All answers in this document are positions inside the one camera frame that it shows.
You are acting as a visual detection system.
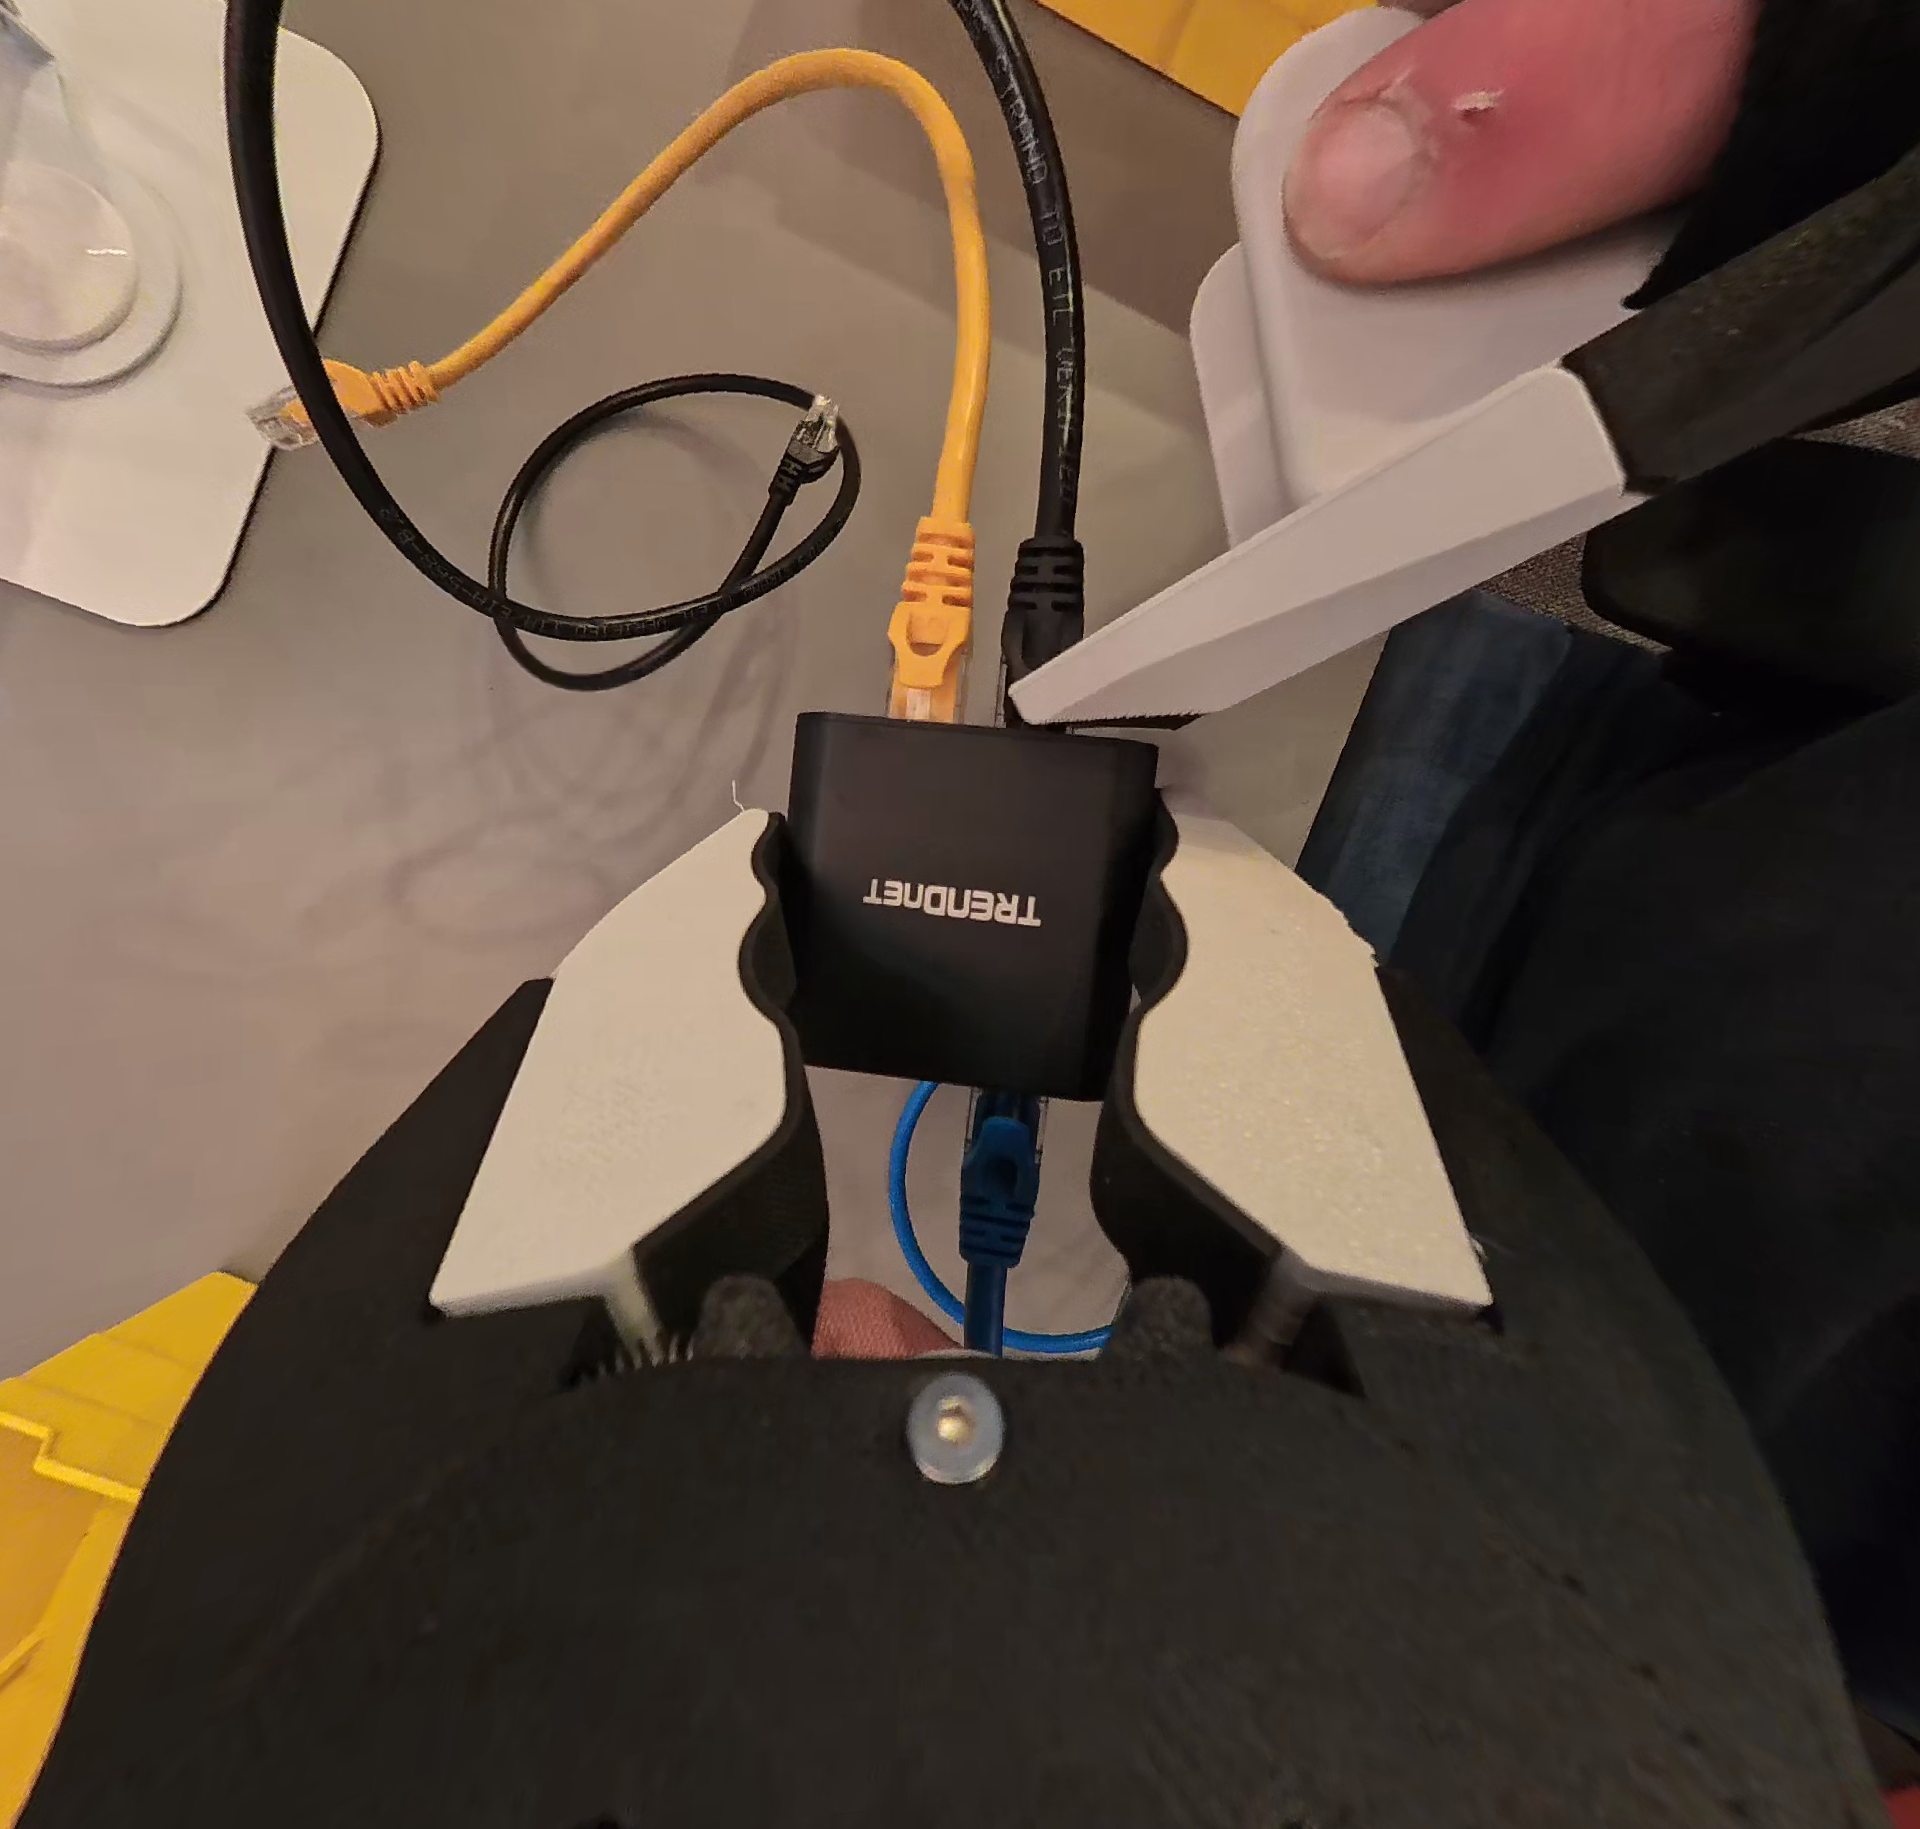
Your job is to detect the blue ethernet cable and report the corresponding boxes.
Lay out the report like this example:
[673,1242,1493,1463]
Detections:
[888,1079,1120,1358]

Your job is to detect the clear acrylic stand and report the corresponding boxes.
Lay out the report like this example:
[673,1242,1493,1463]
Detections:
[0,0,188,392]

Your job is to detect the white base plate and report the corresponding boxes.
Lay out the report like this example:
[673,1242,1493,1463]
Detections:
[0,0,380,633]

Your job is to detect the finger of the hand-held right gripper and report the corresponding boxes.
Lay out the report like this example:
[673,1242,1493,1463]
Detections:
[1011,366,1637,732]

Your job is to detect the black network switch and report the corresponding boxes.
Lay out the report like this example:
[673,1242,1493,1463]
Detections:
[782,712,1178,1104]

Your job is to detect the black ethernet cable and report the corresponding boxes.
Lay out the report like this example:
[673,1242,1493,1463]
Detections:
[223,0,1090,728]

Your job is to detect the person's right hand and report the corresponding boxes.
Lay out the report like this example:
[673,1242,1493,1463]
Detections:
[1282,0,1769,287]

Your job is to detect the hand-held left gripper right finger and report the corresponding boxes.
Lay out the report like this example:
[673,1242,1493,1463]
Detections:
[1094,796,1493,1360]

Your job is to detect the yellow ethernet cable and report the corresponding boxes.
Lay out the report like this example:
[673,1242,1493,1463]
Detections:
[247,48,995,728]

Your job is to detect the person's blue jeans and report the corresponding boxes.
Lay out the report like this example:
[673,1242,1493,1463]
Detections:
[1296,626,1615,969]

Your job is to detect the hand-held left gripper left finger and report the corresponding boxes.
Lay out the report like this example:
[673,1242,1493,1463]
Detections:
[428,811,830,1354]

